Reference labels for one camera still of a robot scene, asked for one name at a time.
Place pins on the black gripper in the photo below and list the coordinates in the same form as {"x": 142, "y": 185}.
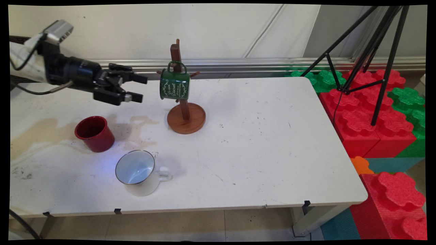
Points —
{"x": 78, "y": 73}

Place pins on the green enamel mug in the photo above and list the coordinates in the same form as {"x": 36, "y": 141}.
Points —
{"x": 174, "y": 85}

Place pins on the red enamel mug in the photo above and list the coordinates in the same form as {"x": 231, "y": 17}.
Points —
{"x": 97, "y": 136}

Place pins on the wooden mug tree stand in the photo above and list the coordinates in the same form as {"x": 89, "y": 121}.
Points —
{"x": 186, "y": 119}

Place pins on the white enamel mug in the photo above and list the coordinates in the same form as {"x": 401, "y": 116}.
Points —
{"x": 138, "y": 170}

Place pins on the black table edge clip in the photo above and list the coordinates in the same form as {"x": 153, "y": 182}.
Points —
{"x": 306, "y": 206}
{"x": 118, "y": 211}
{"x": 48, "y": 214}

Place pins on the small green foam block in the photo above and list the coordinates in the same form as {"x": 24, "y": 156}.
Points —
{"x": 325, "y": 80}

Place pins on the white table leg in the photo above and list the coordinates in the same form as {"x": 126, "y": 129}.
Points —
{"x": 315, "y": 219}

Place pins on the large red foam block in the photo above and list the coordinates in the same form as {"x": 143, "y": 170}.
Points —
{"x": 361, "y": 119}

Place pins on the orange foam piece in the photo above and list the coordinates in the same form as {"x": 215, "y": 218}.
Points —
{"x": 361, "y": 165}

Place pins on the teal foam floor mat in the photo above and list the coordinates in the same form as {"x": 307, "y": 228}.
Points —
{"x": 340, "y": 226}

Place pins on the black tripod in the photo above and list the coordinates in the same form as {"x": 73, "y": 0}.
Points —
{"x": 381, "y": 47}

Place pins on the tall green foam block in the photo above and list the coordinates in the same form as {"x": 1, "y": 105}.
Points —
{"x": 414, "y": 105}

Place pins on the red foam block with studs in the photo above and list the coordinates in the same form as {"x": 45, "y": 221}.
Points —
{"x": 395, "y": 200}

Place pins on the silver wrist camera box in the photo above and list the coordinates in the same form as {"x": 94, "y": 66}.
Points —
{"x": 58, "y": 30}

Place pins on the metal wall rail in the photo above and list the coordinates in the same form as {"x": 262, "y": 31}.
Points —
{"x": 238, "y": 66}

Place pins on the white wall conduit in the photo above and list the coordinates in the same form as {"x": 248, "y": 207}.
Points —
{"x": 264, "y": 30}

